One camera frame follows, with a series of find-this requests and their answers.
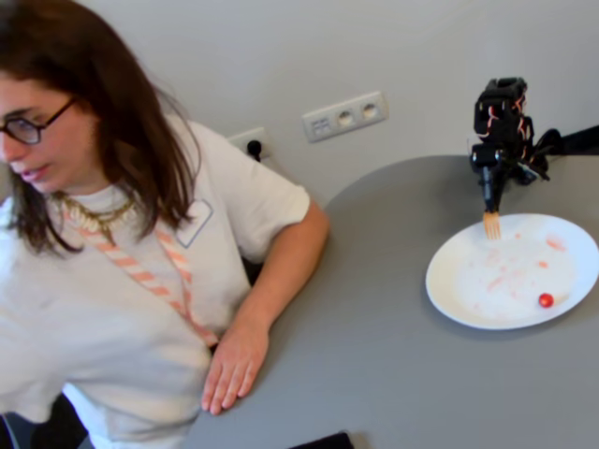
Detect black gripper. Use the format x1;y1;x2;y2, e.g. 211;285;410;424
469;143;511;215

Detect wooden fork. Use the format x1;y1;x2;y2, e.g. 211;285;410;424
483;210;503;241

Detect person's left forearm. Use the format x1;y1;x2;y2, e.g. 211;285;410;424
231;198;331;340

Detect person's head with brown hair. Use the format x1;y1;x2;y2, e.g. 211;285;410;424
0;0;203;257

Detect person's left hand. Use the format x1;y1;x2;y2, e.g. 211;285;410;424
200;321;272;417

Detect black table clamp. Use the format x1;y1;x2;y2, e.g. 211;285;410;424
536;127;563;170

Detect white round plate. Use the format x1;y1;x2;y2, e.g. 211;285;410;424
424;212;599;332

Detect white name sticker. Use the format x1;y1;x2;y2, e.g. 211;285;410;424
174;197;215;249

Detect flat black device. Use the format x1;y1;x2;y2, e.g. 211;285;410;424
288;431;355;449

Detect white t-shirt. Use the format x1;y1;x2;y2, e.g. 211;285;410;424
0;114;313;449

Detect dark-framed glasses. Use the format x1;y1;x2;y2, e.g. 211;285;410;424
0;95;81;146

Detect grey blue chair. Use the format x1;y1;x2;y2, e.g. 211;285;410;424
0;392;91;449

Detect black connector with cable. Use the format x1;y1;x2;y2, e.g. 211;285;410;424
513;161;552;187

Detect black wall ledge bar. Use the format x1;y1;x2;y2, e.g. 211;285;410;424
559;123;599;157

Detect white multi-outlet wall socket strip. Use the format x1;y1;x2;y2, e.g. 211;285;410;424
300;90;390;144

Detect white single wall socket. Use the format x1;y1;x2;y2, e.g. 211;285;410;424
226;126;275;164

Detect orange white striped lanyard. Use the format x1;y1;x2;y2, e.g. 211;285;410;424
74;223;221;350

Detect gold chain necklace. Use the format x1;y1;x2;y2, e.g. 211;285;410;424
56;192;140;236

